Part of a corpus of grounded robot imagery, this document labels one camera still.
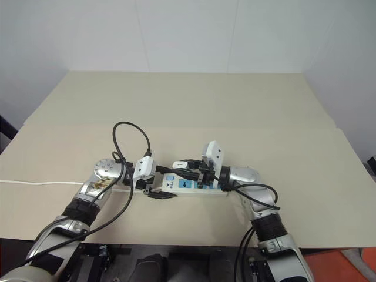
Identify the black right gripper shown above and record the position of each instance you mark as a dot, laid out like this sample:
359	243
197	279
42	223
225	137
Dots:
207	176

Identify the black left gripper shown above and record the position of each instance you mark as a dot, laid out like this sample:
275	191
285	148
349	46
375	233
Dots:
147	185

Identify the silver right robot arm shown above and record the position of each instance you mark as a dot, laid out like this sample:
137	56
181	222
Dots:
246	175

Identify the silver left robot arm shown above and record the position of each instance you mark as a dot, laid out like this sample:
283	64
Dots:
102	171

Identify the white power strip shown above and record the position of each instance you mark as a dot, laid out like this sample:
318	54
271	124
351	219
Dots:
188	191

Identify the dark grey rounded shape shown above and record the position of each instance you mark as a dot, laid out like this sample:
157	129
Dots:
151	264

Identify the dark object at room edge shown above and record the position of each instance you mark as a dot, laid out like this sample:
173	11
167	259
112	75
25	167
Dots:
370	166

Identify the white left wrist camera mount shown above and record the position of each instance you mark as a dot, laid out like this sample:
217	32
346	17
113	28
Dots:
144	168

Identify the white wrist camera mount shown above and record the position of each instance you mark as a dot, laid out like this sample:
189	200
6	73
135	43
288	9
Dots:
144	168
214	152

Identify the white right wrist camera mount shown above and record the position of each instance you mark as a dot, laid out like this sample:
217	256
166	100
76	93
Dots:
214	152

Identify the black frame under table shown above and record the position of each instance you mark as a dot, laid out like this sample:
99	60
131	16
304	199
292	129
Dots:
91	264

